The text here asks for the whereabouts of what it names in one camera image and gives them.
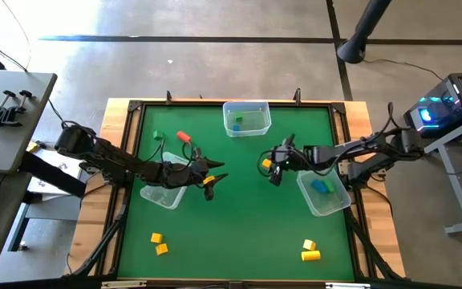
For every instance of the green table mat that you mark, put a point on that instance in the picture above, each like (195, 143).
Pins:
(231, 233)

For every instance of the green cube block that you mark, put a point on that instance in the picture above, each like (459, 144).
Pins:
(158, 135)
(238, 119)

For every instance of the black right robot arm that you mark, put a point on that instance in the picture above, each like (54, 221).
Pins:
(359, 150)

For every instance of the black stand pole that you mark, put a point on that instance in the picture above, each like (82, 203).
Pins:
(359, 36)

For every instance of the red cylinder block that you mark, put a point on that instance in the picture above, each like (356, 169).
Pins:
(183, 137)

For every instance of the grey metal desk frame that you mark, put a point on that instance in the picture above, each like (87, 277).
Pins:
(453, 180)

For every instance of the black table edge clip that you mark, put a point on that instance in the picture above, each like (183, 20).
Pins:
(297, 95)
(169, 97)

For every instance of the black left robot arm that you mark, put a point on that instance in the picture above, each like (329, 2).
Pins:
(110, 158)

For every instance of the blue cube block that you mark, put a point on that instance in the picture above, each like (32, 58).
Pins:
(236, 128)

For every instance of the black lit computer tower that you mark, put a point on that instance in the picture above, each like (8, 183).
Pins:
(451, 100)

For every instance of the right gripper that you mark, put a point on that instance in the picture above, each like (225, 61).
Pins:
(295, 156)

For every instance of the blue long block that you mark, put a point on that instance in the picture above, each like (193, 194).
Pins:
(318, 186)

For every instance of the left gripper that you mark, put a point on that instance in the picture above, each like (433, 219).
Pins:
(183, 174)

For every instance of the black desk clamp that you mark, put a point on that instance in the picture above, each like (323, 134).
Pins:
(16, 110)
(0, 116)

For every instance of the clear plastic bin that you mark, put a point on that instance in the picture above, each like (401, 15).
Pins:
(331, 204)
(163, 198)
(255, 128)

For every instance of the dark grey desk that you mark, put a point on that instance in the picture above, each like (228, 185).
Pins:
(2, 208)

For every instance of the white printed sheet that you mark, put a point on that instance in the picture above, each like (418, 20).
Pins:
(60, 160)

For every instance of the silver metal bracket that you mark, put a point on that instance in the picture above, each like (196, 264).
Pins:
(122, 284)
(347, 286)

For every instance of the yellow cylinder block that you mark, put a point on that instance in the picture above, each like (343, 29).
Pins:
(310, 256)

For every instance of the yellow tape tag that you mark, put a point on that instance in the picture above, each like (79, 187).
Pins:
(209, 180)

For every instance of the small yellow object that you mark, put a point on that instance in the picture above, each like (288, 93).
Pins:
(33, 146)

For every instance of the black floor bar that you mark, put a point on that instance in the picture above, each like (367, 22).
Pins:
(54, 174)

